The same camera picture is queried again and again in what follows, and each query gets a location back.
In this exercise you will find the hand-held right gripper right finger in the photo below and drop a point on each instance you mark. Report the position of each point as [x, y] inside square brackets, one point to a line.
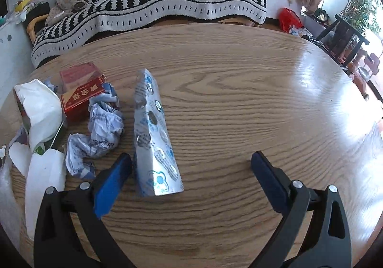
[269, 184]

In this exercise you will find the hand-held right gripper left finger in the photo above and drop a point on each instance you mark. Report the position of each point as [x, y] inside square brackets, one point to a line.
[112, 187]

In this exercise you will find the silver foil blister pack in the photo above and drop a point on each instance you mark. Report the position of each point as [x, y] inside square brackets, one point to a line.
[152, 136]

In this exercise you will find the crumpled blue printed paper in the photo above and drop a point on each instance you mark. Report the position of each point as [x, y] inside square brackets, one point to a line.
[106, 124]
[78, 154]

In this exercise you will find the white plastic bag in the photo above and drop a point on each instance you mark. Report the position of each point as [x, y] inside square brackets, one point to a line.
[45, 184]
[40, 106]

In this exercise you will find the red cigarette box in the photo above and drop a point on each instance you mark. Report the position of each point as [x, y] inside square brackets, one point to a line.
[79, 88]

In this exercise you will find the reddish brown toy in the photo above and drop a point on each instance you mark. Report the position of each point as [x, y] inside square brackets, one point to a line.
[357, 76]

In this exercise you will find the white cabinet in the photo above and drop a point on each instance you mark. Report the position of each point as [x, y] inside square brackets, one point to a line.
[13, 55]

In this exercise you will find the red plastic bag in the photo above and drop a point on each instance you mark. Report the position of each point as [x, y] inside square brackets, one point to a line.
[289, 19]

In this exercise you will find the dark wooden stand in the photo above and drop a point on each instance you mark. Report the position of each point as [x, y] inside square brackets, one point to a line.
[344, 32]

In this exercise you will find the wooden sofa armrest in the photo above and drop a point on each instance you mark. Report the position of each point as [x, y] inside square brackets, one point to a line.
[33, 26]

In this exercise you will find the grey brown plush toy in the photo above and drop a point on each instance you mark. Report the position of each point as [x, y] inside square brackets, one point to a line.
[67, 5]

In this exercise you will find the green houseplant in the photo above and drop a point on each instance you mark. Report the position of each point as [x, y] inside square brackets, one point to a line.
[360, 2]

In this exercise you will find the yellow toy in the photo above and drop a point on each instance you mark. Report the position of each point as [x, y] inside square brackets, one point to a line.
[23, 3]

